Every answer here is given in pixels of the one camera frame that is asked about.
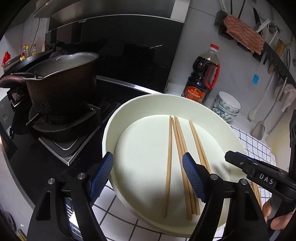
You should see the white plastic basin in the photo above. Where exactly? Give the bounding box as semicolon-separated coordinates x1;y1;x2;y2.
102;94;249;240

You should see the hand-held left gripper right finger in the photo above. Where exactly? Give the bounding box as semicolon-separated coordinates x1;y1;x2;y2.
182;152;270;241

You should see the wooden spoon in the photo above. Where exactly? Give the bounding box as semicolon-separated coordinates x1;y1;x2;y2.
276;38;285;57

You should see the white dish brush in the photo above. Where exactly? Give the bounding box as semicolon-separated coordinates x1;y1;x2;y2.
248;70;274;121

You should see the black range hood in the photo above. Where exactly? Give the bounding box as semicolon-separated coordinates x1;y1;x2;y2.
32;0;191;93

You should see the black gas stove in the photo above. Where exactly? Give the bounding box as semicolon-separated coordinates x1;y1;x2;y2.
0;76;130;209

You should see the beige hanging towel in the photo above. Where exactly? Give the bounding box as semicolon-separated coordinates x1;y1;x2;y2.
281;83;296;112

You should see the person's right hand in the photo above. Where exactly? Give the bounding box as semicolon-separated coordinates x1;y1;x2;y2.
262;199;296;232

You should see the dark cooking pot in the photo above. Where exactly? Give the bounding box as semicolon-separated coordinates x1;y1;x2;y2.
11;52;100;117

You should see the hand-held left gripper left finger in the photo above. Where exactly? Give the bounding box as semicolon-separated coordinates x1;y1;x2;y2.
32;152;114;241

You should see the black wall rack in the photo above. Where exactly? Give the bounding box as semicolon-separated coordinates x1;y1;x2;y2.
214;10;296;84

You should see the single wooden chopstick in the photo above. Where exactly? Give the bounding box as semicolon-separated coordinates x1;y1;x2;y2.
251;182;263;209

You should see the black handled knife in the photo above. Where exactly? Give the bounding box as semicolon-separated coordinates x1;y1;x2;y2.
253;8;263;27

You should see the pile of wooden chopsticks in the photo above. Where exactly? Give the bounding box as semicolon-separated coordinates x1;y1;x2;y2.
163;116;212;220

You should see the pink striped dishcloth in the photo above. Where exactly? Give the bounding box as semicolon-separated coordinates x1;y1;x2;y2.
223;13;265;55

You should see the metal spatula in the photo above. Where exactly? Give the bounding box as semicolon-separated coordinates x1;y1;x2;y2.
252;49;291;141

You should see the white blue floral bowl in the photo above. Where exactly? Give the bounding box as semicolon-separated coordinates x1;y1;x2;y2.
217;91;241;112
214;100;240;117
212;107;237;122

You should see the white black-checked cloth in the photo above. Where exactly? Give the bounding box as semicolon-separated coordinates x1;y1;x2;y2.
91;126;277;241

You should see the dark soy sauce bottle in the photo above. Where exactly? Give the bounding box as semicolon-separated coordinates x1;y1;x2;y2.
181;44;221;105

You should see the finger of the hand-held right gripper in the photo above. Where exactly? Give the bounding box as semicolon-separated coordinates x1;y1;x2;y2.
289;111;296;173
225;150;257;178

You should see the dark wok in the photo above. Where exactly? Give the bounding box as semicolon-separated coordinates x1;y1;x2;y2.
3;50;58;72

